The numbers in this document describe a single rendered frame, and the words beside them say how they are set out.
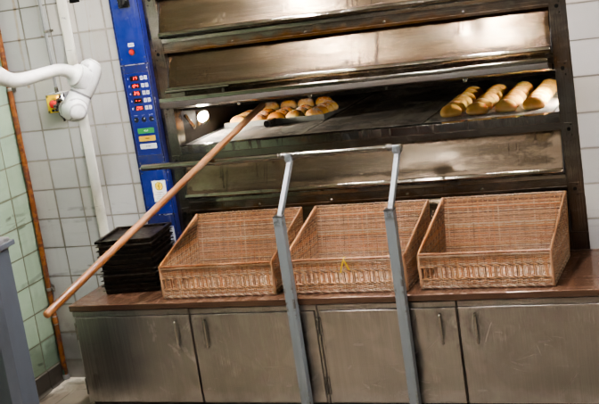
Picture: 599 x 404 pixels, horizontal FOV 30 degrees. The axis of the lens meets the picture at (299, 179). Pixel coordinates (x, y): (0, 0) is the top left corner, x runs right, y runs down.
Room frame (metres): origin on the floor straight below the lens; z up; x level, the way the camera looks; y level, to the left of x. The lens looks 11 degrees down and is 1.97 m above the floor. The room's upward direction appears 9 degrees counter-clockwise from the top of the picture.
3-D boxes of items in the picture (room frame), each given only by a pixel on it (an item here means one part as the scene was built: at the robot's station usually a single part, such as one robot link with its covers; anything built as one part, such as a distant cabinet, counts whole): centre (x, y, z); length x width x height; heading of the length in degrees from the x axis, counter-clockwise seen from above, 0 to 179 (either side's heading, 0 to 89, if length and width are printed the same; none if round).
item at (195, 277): (4.96, 0.34, 0.72); 0.56 x 0.49 x 0.28; 69
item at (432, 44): (5.00, -0.29, 1.54); 1.79 x 0.11 x 0.19; 68
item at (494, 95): (5.19, -1.00, 1.21); 0.61 x 0.48 x 0.06; 158
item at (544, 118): (5.02, -0.30, 1.16); 1.80 x 0.06 x 0.04; 68
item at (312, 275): (4.74, -0.21, 0.72); 0.56 x 0.49 x 0.28; 67
